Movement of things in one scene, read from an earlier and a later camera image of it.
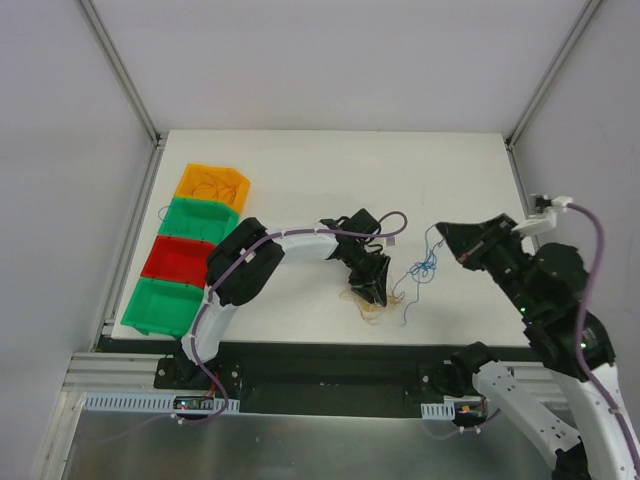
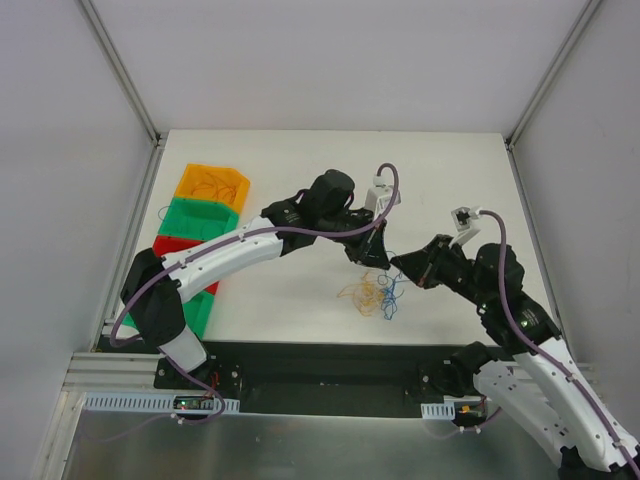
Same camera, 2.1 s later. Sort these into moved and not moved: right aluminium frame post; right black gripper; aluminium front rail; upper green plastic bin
Moved: right black gripper
Not moved: right aluminium frame post; upper green plastic bin; aluminium front rail
